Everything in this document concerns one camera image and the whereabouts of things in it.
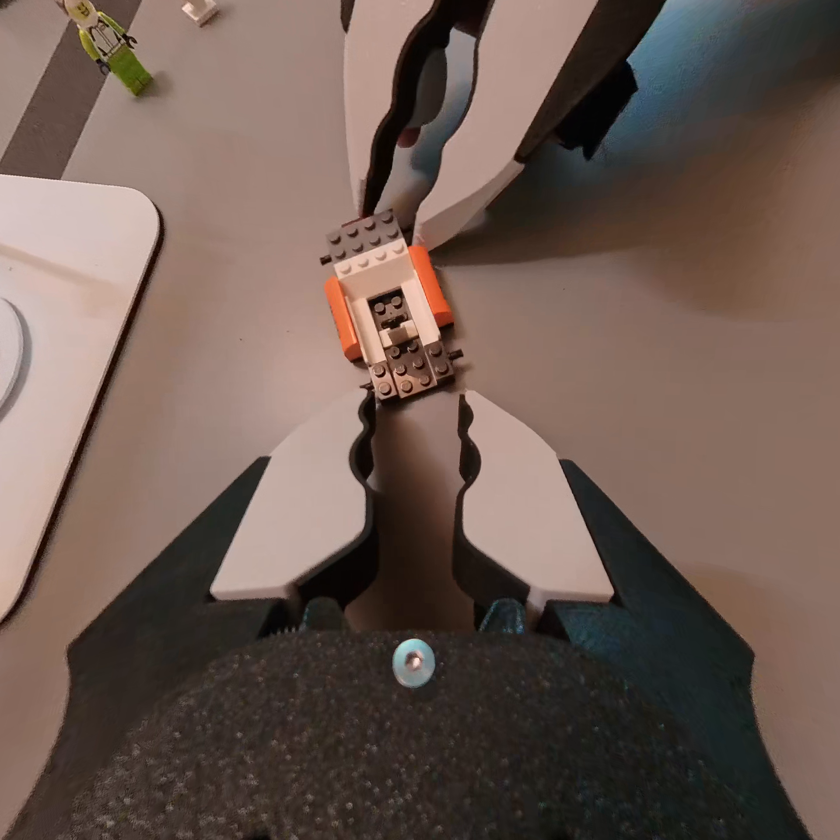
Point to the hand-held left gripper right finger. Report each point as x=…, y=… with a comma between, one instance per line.
x=538, y=519

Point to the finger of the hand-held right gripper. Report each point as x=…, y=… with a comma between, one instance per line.
x=368, y=66
x=525, y=79

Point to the green minifigure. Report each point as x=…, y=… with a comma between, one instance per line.
x=112, y=46

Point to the small gold trophy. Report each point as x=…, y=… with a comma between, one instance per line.
x=201, y=11

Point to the white book stand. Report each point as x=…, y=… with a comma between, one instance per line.
x=66, y=328

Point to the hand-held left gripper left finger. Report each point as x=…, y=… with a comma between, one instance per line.
x=295, y=519

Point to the orange white lego car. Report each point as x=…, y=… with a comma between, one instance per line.
x=394, y=309

